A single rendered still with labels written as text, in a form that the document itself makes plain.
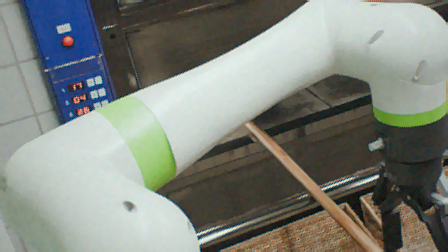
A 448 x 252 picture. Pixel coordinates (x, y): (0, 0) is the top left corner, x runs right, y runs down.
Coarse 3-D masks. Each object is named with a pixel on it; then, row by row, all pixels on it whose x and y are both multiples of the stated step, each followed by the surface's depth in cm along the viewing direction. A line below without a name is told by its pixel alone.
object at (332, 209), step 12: (252, 120) 203; (264, 132) 194; (264, 144) 191; (276, 144) 187; (276, 156) 183; (288, 156) 180; (288, 168) 176; (300, 168) 173; (300, 180) 169; (312, 180) 168; (312, 192) 163; (324, 204) 157; (336, 216) 152; (348, 216) 151; (348, 228) 147; (360, 240) 143
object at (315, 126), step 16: (368, 96) 210; (320, 112) 206; (336, 112) 204; (352, 112) 204; (368, 112) 206; (272, 128) 202; (288, 128) 200; (304, 128) 200; (320, 128) 202; (224, 144) 198; (240, 144) 196; (256, 144) 197; (208, 160) 193; (224, 160) 195; (176, 176) 191
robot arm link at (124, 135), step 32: (128, 96) 72; (64, 128) 67; (96, 128) 67; (128, 128) 67; (160, 128) 69; (32, 160) 64; (64, 160) 62; (96, 160) 64; (128, 160) 66; (160, 160) 69; (0, 192) 65; (32, 192) 61
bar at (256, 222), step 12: (444, 156) 174; (360, 180) 168; (372, 180) 169; (444, 180) 173; (324, 192) 166; (336, 192) 166; (348, 192) 167; (444, 192) 173; (288, 204) 165; (300, 204) 164; (312, 204) 165; (264, 216) 162; (276, 216) 162; (288, 216) 164; (228, 228) 160; (240, 228) 160; (252, 228) 161; (204, 240) 158; (216, 240) 159
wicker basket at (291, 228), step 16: (288, 224) 210; (304, 224) 211; (320, 224) 213; (336, 224) 215; (256, 240) 207; (272, 240) 208; (288, 240) 210; (304, 240) 212; (320, 240) 214; (336, 240) 216; (352, 240) 217
